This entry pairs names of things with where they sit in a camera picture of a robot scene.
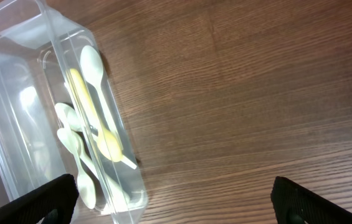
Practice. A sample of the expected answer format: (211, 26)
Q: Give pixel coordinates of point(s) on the yellow plastic spoon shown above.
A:
(107, 143)

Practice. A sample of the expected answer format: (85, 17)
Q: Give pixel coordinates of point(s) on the white spoon crossing diagonal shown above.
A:
(120, 198)

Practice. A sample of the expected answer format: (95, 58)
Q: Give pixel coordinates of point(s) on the right clear plastic container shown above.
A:
(38, 47)

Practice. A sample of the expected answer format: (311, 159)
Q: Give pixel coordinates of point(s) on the white spoon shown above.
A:
(68, 115)
(92, 68)
(85, 184)

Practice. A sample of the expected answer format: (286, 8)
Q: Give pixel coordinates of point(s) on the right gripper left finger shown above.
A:
(53, 202)

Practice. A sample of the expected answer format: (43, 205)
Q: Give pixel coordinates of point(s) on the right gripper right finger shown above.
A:
(293, 203)

